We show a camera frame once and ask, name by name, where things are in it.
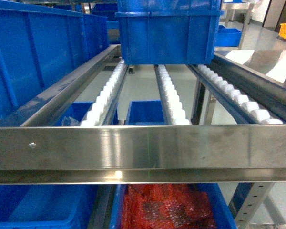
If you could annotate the blue bin behind target bin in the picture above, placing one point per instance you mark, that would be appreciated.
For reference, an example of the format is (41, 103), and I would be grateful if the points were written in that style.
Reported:
(145, 113)

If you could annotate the blue bin far left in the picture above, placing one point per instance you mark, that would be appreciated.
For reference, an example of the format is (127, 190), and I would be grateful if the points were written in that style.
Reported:
(78, 114)

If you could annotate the blue bin on roller shelf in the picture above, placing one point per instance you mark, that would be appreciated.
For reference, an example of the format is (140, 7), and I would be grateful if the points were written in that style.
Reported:
(168, 31)

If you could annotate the blue bin with bubble wrap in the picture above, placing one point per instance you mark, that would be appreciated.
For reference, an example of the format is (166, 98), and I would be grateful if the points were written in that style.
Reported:
(222, 215)

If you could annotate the large blue bin left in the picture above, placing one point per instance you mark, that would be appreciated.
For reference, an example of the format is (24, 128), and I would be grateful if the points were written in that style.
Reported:
(40, 45)

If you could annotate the blue bin lower left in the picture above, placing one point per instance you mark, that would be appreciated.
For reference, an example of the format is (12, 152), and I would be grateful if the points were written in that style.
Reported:
(46, 206)

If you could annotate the red bubble wrap sheets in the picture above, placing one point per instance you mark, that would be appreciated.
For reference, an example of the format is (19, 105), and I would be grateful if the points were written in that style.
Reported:
(166, 206)

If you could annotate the stainless steel flow rack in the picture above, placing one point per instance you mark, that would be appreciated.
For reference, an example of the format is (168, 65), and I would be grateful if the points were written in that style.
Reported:
(238, 134)

